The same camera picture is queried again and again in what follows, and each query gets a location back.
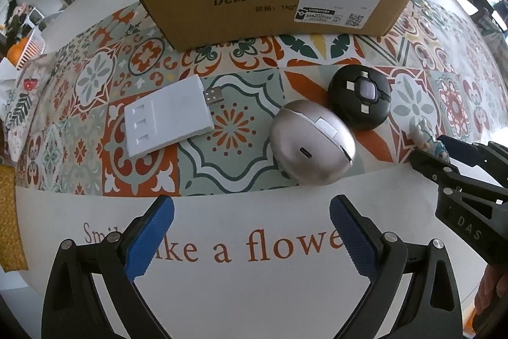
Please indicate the small white blue figurine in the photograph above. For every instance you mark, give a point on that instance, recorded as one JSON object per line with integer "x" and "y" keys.
{"x": 422, "y": 134}

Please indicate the person's right hand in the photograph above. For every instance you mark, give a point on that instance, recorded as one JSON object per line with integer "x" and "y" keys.
{"x": 492, "y": 293}

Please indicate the patterned table cloth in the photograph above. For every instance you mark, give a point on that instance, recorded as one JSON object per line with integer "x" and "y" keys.
{"x": 238, "y": 275}

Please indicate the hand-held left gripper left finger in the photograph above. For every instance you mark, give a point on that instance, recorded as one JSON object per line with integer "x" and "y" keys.
{"x": 149, "y": 239}

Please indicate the white shoe shelf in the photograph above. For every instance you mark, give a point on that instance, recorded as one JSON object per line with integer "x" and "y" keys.
{"x": 29, "y": 17}

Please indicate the yellow wicker box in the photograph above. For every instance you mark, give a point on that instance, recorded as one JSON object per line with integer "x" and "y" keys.
{"x": 8, "y": 216}

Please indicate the black round gadget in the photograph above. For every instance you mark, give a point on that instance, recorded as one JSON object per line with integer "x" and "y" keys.
{"x": 359, "y": 98}

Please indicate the orange fruit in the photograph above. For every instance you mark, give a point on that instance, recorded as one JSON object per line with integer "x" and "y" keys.
{"x": 16, "y": 51}

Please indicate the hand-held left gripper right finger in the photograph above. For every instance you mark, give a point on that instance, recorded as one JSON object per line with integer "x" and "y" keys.
{"x": 353, "y": 237}

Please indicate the white flat usb hub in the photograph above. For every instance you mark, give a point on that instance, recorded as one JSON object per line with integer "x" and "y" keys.
{"x": 166, "y": 120}

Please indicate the silver computer mouse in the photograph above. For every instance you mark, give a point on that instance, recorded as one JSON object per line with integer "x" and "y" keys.
{"x": 309, "y": 148}

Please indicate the white fruit basket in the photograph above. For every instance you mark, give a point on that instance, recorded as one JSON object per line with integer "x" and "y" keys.
{"x": 33, "y": 45}

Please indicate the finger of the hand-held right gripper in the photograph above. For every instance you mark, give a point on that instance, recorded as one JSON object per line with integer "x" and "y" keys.
{"x": 460, "y": 148}
{"x": 430, "y": 168}

